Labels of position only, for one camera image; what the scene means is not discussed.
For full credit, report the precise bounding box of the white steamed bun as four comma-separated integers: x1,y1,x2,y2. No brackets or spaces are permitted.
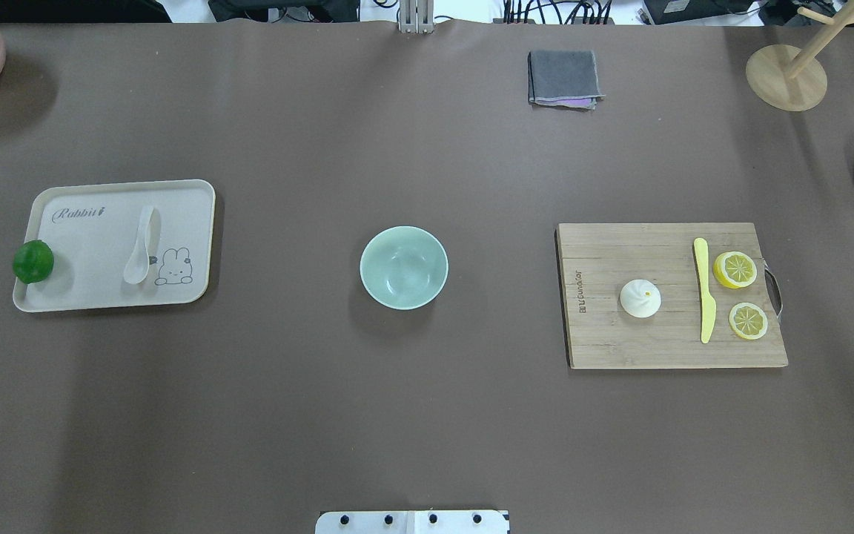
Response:
619,278,662,318

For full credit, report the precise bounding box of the white ceramic spoon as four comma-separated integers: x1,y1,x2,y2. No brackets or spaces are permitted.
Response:
123,205,156,285

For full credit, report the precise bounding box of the pale green bowl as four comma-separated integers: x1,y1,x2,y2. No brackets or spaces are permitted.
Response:
359,225,448,310

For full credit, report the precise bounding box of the bamboo cutting board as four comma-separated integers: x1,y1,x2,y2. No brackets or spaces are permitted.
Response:
557,222,787,369

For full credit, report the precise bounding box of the grey folded cloth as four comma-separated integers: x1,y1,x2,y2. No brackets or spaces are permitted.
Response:
528,50,606,111

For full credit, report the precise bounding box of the yellow plastic knife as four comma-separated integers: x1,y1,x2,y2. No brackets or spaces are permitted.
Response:
692,237,716,344

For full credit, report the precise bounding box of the lemon half upper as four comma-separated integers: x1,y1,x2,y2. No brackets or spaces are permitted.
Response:
714,251,758,289

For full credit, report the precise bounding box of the lemon slice lower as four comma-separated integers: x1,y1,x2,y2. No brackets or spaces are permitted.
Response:
728,302,769,340

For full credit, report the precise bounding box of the beige rabbit tray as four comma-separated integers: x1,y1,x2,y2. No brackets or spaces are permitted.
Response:
13,179,216,312

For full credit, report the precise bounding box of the green lime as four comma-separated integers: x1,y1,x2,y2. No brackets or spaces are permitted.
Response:
11,240,55,284

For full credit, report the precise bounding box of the wooden cup tree stand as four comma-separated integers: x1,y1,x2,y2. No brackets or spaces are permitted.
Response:
746,1,854,112

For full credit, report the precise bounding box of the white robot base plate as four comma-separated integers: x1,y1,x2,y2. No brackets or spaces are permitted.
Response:
314,510,511,533

